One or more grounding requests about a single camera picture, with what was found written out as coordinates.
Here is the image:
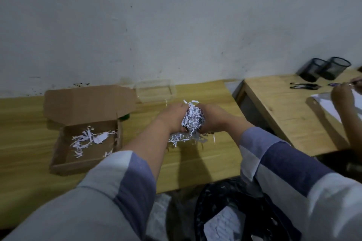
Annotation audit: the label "open brown cardboard box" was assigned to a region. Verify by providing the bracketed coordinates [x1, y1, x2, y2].
[44, 85, 138, 176]

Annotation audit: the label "person's right forearm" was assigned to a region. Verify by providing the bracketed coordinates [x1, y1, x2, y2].
[226, 120, 340, 210]

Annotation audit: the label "another person's forearm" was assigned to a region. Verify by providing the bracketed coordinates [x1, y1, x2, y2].
[337, 104, 362, 155]

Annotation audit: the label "bundle of shredded white paper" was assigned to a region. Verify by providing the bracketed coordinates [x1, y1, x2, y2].
[168, 100, 216, 148]

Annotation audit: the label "black bin bag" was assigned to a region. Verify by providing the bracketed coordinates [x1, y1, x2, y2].
[195, 178, 301, 241]

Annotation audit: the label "white paper in bin bag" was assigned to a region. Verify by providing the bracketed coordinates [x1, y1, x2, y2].
[203, 206, 247, 241]

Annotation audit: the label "person's left forearm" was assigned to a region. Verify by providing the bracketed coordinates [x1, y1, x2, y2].
[76, 121, 176, 202]

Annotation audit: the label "shredded paper strips in box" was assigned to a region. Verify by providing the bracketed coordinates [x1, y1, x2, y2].
[70, 126, 118, 158]

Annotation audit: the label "person's right hand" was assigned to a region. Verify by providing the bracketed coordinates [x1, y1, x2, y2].
[195, 104, 241, 134]

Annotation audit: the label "clear plastic container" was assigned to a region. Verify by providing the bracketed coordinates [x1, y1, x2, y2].
[135, 79, 176, 104]

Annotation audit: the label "white paper sheet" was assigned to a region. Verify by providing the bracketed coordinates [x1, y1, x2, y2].
[311, 89, 362, 124]

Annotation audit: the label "person's left hand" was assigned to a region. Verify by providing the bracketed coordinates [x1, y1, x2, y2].
[160, 103, 190, 134]

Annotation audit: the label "clear plastic bag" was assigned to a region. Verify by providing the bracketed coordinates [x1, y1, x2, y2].
[146, 192, 182, 241]

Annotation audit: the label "black mesh pen holder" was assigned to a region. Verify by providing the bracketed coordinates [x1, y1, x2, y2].
[321, 57, 352, 80]
[298, 58, 328, 83]

